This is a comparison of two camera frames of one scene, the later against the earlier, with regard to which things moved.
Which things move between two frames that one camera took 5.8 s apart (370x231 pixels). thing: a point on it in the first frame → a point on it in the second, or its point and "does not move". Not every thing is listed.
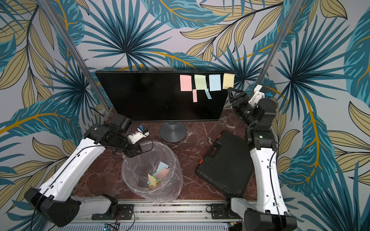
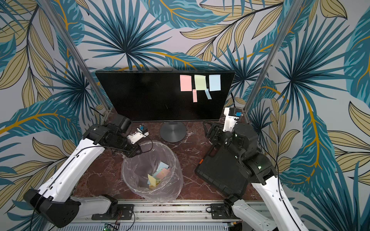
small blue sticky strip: [208, 94] does not move
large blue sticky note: [215, 80] does not move
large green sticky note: [200, 82] does not move
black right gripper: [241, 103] → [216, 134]
